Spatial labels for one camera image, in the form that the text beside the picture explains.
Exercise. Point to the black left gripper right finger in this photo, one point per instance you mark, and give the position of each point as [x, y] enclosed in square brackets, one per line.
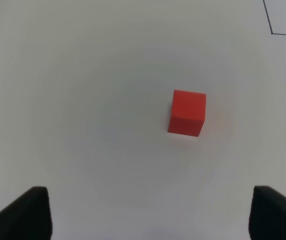
[267, 219]

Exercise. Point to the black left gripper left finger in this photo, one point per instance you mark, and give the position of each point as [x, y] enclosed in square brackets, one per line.
[28, 217]

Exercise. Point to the red cube block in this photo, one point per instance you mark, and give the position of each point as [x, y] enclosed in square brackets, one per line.
[188, 113]

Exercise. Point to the black outlined template sheet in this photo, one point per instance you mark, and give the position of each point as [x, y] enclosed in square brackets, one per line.
[276, 16]

